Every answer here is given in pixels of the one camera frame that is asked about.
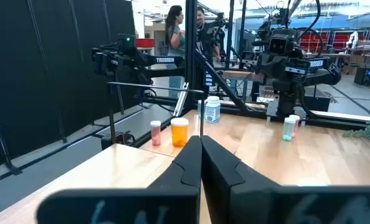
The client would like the silver metal bracket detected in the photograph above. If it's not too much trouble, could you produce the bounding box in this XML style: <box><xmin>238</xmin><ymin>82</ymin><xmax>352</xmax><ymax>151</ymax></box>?
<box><xmin>174</xmin><ymin>82</ymin><xmax>189</xmax><ymax>118</ymax></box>

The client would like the black partition curtain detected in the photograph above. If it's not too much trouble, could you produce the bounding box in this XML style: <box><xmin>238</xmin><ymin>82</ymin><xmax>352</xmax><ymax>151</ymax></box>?
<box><xmin>0</xmin><ymin>0</ymin><xmax>136</xmax><ymax>175</ymax></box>

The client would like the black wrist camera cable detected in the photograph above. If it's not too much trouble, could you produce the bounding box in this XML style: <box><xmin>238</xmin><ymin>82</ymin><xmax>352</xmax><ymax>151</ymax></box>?
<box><xmin>295</xmin><ymin>0</ymin><xmax>326</xmax><ymax>62</ymax></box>

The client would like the orange pill bottle white cap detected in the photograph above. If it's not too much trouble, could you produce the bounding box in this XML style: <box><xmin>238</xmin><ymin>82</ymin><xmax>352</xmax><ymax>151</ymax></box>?
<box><xmin>170</xmin><ymin>117</ymin><xmax>190</xmax><ymax>148</ymax></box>

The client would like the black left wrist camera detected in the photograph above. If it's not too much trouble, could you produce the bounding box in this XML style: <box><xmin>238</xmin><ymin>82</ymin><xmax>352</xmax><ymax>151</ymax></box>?
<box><xmin>267</xmin><ymin>29</ymin><xmax>297</xmax><ymax>57</ymax></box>

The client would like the black vertical divider bar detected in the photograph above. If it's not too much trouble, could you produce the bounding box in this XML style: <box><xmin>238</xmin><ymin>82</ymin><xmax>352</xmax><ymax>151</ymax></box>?
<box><xmin>106</xmin><ymin>81</ymin><xmax>206</xmax><ymax>147</ymax></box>

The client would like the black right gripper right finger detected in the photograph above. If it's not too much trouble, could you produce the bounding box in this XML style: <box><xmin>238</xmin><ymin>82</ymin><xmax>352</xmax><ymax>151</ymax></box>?
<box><xmin>202</xmin><ymin>135</ymin><xmax>370</xmax><ymax>224</ymax></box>

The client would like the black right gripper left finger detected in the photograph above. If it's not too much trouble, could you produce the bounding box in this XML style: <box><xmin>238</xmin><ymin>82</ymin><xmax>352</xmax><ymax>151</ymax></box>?
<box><xmin>36</xmin><ymin>135</ymin><xmax>202</xmax><ymax>224</ymax></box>

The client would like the person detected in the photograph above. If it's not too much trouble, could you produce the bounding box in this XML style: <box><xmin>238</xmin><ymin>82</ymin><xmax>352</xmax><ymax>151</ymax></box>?
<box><xmin>164</xmin><ymin>4</ymin><xmax>186</xmax><ymax>91</ymax></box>
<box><xmin>196</xmin><ymin>6</ymin><xmax>222</xmax><ymax>63</ymax></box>

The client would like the red bin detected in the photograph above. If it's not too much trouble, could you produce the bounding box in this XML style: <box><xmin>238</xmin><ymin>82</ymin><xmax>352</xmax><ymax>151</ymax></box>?
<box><xmin>136</xmin><ymin>37</ymin><xmax>156</xmax><ymax>49</ymax></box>

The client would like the white bottle blue label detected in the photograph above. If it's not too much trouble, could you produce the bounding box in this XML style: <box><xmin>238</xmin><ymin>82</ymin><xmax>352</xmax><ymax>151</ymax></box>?
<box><xmin>204</xmin><ymin>95</ymin><xmax>222</xmax><ymax>124</ymax></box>

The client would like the green succulent in black pot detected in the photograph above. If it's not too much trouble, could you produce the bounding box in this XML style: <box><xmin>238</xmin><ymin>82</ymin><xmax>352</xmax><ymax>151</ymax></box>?
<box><xmin>342</xmin><ymin>99</ymin><xmax>370</xmax><ymax>146</ymax></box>

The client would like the red storage shelving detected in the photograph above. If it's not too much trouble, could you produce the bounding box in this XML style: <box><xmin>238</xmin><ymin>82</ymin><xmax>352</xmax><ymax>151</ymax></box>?
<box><xmin>298</xmin><ymin>30</ymin><xmax>367</xmax><ymax>53</ymax></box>

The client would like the teal pill vial white cap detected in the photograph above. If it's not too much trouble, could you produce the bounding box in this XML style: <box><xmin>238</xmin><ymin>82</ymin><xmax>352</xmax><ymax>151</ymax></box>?
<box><xmin>197</xmin><ymin>99</ymin><xmax>206</xmax><ymax>119</ymax></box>
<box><xmin>282</xmin><ymin>116</ymin><xmax>296</xmax><ymax>142</ymax></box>

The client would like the pink pill vial white cap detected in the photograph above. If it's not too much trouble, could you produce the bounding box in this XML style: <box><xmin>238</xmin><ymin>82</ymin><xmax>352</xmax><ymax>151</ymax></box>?
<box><xmin>149</xmin><ymin>120</ymin><xmax>162</xmax><ymax>147</ymax></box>
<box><xmin>289</xmin><ymin>114</ymin><xmax>301</xmax><ymax>138</ymax></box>

